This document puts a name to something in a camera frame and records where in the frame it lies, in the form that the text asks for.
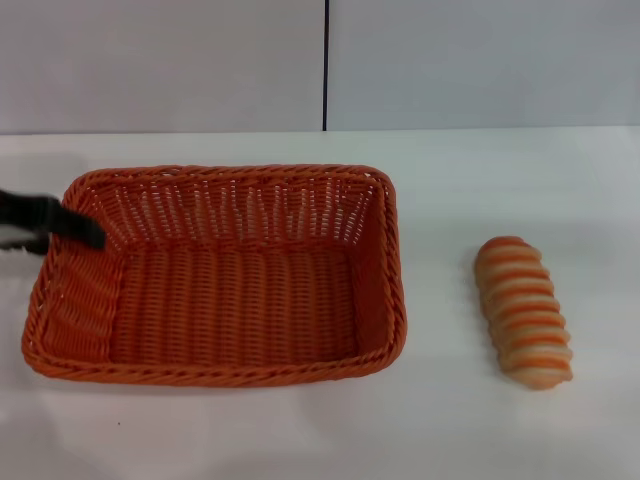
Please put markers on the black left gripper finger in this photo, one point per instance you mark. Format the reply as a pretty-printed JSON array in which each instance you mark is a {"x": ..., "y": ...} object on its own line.
[
  {"x": 22, "y": 247},
  {"x": 45, "y": 215}
]

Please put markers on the orange woven plastic basket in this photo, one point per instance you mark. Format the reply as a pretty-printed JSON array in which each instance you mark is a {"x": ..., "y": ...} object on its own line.
[{"x": 235, "y": 305}]

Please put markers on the orange striped bread roll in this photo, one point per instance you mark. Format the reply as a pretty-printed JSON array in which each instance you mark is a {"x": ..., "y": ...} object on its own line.
[{"x": 522, "y": 312}]

